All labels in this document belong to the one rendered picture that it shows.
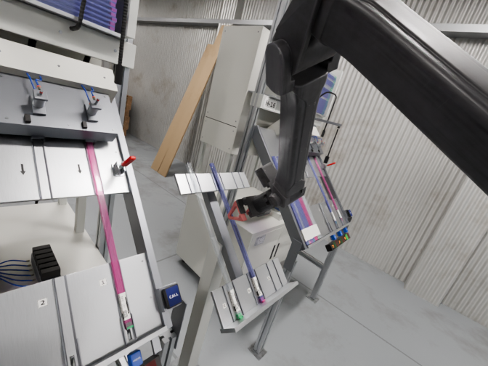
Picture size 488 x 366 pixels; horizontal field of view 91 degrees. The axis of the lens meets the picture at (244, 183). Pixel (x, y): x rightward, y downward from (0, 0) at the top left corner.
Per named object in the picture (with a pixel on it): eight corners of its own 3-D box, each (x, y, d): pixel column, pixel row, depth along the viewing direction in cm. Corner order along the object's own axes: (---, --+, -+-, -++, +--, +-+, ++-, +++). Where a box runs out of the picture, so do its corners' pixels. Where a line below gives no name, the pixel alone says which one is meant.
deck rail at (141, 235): (161, 327, 66) (173, 326, 62) (155, 330, 64) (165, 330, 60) (107, 107, 82) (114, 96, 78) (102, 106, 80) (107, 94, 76)
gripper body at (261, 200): (241, 198, 74) (258, 189, 70) (260, 196, 82) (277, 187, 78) (248, 218, 73) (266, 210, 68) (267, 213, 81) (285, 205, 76)
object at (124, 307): (131, 326, 57) (133, 326, 56) (125, 330, 56) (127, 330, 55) (90, 139, 68) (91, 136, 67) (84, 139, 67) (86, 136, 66)
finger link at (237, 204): (220, 208, 78) (240, 197, 72) (234, 205, 83) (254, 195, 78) (226, 228, 76) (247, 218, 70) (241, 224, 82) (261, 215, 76)
